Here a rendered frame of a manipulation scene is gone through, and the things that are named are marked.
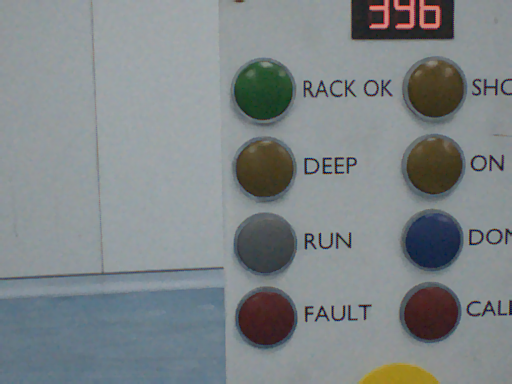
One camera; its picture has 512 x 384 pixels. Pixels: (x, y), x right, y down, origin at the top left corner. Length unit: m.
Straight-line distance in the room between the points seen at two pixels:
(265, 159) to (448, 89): 0.09
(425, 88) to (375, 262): 0.09
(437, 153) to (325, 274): 0.08
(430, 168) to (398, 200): 0.02
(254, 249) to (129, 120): 3.71
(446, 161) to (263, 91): 0.09
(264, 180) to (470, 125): 0.10
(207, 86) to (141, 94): 0.34
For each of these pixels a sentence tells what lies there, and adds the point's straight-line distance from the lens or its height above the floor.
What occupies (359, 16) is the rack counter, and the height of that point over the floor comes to 1.14.
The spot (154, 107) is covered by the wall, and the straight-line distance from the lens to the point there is 4.06.
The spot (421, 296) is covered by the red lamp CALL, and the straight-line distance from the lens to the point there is 0.38.
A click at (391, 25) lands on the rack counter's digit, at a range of 0.36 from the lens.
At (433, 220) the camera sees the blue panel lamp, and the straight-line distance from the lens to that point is 0.37.
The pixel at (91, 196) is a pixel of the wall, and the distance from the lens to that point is 4.11.
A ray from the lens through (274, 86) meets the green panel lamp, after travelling 0.35.
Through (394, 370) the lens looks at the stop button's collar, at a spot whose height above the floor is 0.97.
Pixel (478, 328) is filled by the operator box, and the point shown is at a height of 0.99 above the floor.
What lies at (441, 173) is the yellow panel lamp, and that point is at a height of 1.07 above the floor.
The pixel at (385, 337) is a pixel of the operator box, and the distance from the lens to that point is 0.39.
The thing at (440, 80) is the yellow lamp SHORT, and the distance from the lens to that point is 0.36.
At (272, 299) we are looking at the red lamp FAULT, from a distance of 0.37.
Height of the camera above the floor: 1.11
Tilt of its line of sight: 8 degrees down
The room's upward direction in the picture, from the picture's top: 1 degrees counter-clockwise
